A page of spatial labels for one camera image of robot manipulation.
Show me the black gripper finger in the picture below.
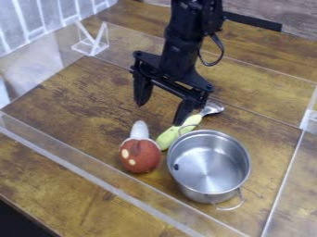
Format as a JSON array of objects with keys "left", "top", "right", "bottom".
[
  {"left": 174, "top": 98, "right": 197, "bottom": 126},
  {"left": 134, "top": 74, "right": 154, "bottom": 106}
]

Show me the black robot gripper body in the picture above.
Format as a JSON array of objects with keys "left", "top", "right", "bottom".
[{"left": 130, "top": 26, "right": 213, "bottom": 106}]

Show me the green handled metal spoon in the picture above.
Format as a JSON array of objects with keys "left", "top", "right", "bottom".
[{"left": 157, "top": 100, "right": 225, "bottom": 151}]

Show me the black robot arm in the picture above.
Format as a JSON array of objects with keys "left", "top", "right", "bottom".
[{"left": 130, "top": 0, "right": 225, "bottom": 126}]

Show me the stainless steel pot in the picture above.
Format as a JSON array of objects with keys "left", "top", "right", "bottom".
[{"left": 167, "top": 130, "right": 252, "bottom": 211}]

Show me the brown plush mushroom toy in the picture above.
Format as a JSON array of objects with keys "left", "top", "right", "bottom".
[{"left": 119, "top": 120, "right": 161, "bottom": 173}]

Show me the clear acrylic front barrier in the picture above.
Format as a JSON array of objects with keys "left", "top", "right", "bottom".
[{"left": 0, "top": 111, "right": 248, "bottom": 237}]

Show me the clear acrylic barrier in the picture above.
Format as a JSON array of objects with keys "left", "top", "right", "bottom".
[
  {"left": 0, "top": 111, "right": 248, "bottom": 237},
  {"left": 261, "top": 87, "right": 317, "bottom": 237}
]

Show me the clear acrylic right barrier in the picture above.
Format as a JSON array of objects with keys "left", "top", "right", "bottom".
[{"left": 261, "top": 87, "right": 317, "bottom": 237}]

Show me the black cable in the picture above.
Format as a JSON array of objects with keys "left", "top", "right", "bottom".
[{"left": 197, "top": 31, "right": 226, "bottom": 68}]

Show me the clear acrylic corner bracket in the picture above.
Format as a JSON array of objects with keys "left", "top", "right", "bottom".
[{"left": 71, "top": 22, "right": 110, "bottom": 56}]

